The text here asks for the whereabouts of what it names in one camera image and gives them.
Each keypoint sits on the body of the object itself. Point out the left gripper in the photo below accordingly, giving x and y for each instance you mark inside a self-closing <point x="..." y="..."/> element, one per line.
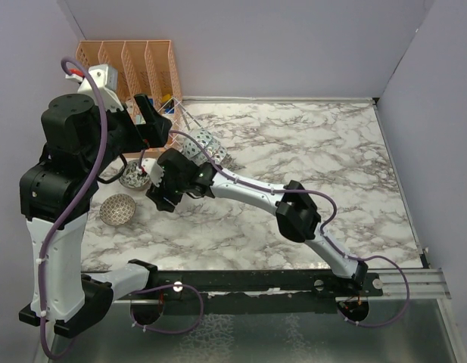
<point x="154" y="132"/>

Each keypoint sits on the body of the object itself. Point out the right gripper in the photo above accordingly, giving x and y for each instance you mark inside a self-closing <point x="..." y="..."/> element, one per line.
<point x="157" y="195"/>

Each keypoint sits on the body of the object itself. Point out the black leaf pattern bowl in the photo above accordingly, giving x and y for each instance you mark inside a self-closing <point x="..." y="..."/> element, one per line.
<point x="134" y="177"/>

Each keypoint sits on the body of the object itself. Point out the light blue floral bowl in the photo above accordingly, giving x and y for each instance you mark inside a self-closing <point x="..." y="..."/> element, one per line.
<point x="193" y="152"/>

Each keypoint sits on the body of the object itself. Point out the red lattice bowl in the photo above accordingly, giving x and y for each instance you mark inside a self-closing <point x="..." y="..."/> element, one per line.
<point x="206" y="140"/>

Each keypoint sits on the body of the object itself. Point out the pink patterned bowl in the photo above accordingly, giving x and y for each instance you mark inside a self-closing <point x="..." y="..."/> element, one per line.
<point x="217" y="152"/>

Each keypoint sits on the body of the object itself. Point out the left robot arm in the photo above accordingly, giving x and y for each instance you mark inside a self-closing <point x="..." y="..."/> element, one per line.
<point x="55" y="198"/>

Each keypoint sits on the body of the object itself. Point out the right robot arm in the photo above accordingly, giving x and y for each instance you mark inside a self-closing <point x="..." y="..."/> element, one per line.
<point x="297" y="218"/>

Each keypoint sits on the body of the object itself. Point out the yellow black tool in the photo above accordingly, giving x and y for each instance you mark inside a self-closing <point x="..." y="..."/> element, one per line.
<point x="166" y="99"/>

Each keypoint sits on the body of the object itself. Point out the orange plastic desk organizer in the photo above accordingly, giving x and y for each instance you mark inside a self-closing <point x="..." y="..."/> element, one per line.
<point x="144" y="66"/>

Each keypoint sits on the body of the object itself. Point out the brown geometric bowl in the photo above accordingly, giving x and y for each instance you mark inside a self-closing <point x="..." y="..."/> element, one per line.
<point x="117" y="210"/>

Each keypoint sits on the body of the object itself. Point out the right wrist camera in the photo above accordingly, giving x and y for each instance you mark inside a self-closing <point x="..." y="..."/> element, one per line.
<point x="154" y="170"/>

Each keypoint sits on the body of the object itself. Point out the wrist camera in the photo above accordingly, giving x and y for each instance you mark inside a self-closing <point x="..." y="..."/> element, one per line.
<point x="106" y="79"/>
<point x="154" y="170"/>

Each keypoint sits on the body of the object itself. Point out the white wire dish rack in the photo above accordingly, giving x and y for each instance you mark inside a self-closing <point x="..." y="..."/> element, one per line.
<point x="184" y="122"/>

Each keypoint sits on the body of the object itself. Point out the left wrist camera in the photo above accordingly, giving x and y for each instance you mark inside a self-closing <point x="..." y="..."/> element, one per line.
<point x="106" y="79"/>

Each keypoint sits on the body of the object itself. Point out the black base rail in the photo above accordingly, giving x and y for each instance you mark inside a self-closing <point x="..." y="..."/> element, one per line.
<point x="241" y="292"/>

